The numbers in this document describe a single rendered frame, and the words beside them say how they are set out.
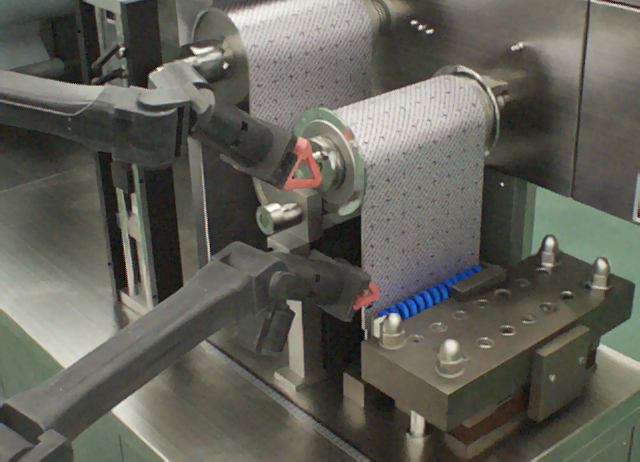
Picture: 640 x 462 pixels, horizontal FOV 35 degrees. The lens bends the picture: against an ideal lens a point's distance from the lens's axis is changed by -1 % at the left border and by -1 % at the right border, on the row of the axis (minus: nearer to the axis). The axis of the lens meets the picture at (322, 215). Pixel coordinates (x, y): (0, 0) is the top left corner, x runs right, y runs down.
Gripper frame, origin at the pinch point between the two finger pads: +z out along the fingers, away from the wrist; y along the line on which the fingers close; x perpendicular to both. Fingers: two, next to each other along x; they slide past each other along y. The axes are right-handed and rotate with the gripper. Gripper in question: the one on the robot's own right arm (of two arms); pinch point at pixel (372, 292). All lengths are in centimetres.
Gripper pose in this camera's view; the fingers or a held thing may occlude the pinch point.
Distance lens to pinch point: 140.3
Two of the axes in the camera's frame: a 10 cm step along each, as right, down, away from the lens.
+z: 6.8, 1.8, 7.2
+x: 3.6, -9.3, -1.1
